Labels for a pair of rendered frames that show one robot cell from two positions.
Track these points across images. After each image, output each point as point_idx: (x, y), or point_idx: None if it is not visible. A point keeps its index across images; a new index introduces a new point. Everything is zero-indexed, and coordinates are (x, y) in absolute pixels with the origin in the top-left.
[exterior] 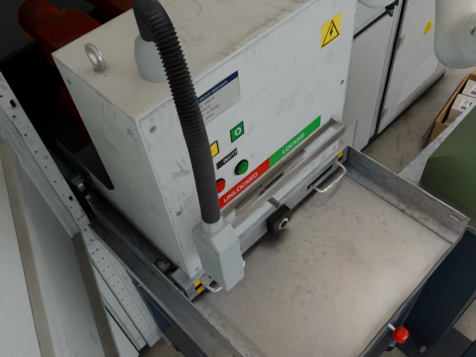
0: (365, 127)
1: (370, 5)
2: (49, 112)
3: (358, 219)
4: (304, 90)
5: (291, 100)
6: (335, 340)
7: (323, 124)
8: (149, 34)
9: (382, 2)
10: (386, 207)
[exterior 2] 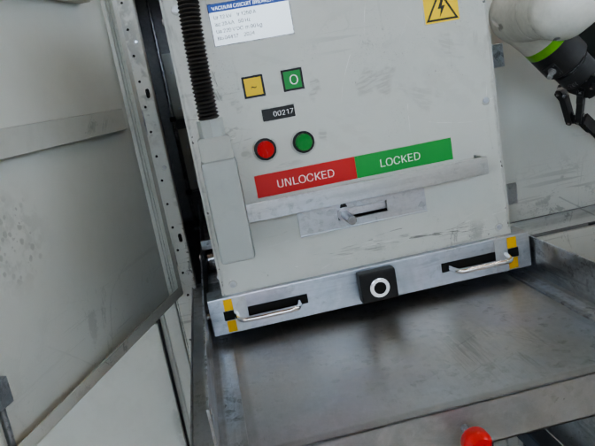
0: None
1: (544, 28)
2: None
3: (505, 317)
4: (407, 76)
5: (383, 80)
6: (354, 406)
7: (460, 160)
8: None
9: (556, 19)
10: (561, 312)
